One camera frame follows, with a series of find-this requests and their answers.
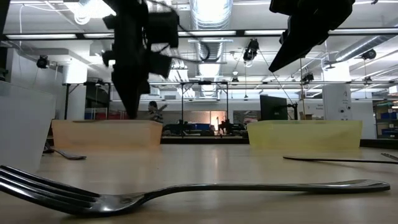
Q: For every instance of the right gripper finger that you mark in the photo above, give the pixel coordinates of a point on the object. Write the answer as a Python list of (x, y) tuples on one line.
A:
[(301, 37)]

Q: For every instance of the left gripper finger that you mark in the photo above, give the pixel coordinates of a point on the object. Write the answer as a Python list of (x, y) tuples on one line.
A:
[(130, 93)]

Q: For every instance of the long ceiling light bar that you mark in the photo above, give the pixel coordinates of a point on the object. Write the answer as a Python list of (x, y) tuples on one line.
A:
[(280, 32)]

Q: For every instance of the person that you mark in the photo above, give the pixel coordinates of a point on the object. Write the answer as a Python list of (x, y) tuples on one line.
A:
[(154, 112)]

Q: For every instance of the red storage crates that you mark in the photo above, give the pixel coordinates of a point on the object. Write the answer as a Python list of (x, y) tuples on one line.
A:
[(99, 116)]

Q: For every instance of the black ceiling spotlight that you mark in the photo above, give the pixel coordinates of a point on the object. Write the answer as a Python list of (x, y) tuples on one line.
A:
[(251, 49), (43, 61), (308, 77), (369, 54)]

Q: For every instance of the orange translucent plastic bin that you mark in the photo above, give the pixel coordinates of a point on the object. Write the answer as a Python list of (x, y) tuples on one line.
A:
[(105, 133)]

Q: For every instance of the plain white pillar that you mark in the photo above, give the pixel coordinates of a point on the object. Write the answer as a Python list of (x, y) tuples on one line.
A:
[(74, 74)]

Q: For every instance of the white pillar with signs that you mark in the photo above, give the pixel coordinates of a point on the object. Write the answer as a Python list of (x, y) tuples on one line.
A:
[(337, 102)]

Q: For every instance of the blue equipment case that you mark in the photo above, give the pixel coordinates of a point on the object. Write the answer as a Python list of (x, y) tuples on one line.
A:
[(199, 127)]

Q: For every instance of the black monitor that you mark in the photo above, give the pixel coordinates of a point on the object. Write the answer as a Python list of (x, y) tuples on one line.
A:
[(273, 109)]

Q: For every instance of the yellow translucent plastic bin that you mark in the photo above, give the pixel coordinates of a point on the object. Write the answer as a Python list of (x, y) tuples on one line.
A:
[(304, 135)]

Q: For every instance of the clear plastic bin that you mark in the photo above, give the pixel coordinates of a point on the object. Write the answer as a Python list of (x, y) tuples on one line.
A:
[(21, 130)]

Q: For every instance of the storage shelf with bins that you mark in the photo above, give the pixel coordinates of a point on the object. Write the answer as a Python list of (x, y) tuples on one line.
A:
[(387, 124)]

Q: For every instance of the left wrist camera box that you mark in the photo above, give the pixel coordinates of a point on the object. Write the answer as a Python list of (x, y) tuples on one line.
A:
[(163, 29)]

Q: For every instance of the distant black workstation frame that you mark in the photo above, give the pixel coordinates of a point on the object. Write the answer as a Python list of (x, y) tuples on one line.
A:
[(182, 105)]

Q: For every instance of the slim silver ceiling duct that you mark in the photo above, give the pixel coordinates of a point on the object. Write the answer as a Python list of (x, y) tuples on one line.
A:
[(360, 46)]

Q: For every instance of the large ribbed silver duct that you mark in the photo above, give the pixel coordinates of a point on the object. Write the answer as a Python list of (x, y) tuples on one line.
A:
[(211, 51)]

